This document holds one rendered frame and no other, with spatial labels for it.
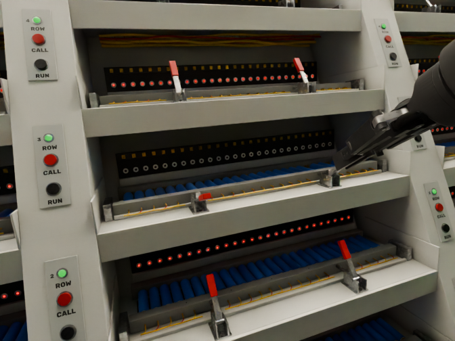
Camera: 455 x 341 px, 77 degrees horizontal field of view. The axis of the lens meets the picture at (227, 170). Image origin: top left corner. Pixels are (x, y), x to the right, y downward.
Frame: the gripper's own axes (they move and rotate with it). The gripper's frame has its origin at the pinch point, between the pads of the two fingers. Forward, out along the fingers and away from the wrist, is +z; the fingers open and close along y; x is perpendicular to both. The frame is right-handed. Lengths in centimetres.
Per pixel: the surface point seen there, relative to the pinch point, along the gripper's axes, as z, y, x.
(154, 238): 7.6, -34.5, -6.3
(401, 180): 6.7, 15.7, -4.8
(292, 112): 5.0, -5.3, 12.1
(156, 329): 14.1, -36.2, -19.7
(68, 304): 7.4, -47.0, -12.6
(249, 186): 10.6, -15.8, 0.2
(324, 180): 8.3, -1.0, -1.8
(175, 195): 10.2, -29.9, 0.6
